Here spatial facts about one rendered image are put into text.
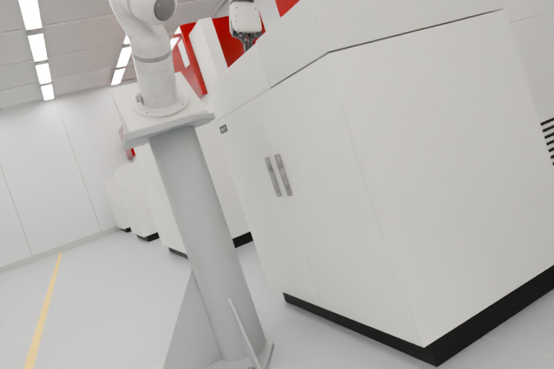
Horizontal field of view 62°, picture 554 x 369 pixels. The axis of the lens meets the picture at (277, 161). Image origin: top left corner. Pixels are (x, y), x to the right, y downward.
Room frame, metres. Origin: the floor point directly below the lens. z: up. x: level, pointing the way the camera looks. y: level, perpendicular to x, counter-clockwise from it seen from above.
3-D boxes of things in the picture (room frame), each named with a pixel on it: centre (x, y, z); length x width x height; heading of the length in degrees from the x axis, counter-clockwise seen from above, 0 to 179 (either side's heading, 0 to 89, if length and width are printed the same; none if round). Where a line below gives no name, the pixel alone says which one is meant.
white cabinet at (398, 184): (1.65, -0.27, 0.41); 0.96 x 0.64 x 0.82; 24
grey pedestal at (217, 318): (1.53, 0.41, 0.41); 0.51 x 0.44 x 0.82; 111
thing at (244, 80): (1.67, 0.02, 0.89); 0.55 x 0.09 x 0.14; 24
